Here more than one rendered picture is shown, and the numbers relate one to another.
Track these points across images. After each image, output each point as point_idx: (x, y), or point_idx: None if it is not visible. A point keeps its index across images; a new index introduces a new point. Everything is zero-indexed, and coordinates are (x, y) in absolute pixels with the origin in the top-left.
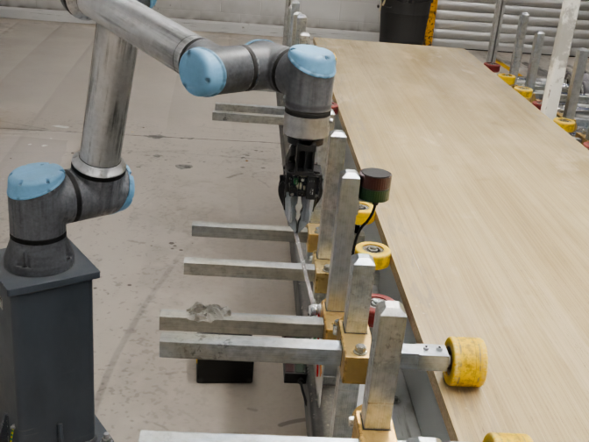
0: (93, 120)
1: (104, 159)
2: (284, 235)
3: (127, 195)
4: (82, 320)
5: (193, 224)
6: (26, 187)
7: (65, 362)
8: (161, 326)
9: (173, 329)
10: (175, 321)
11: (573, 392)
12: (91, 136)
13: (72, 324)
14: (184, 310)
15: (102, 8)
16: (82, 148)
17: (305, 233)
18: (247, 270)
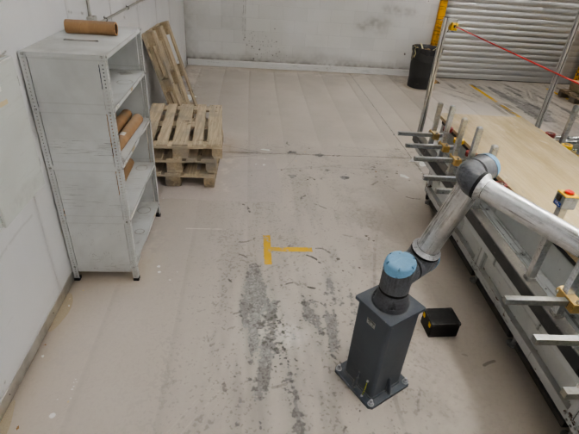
0: (438, 234)
1: (437, 251)
2: (555, 303)
3: (437, 263)
4: (411, 331)
5: (507, 298)
6: (402, 272)
7: (399, 350)
8: (566, 398)
9: (572, 399)
10: (575, 395)
11: None
12: (434, 241)
13: (407, 333)
14: (575, 387)
15: (508, 205)
16: (424, 244)
17: (567, 302)
18: (569, 342)
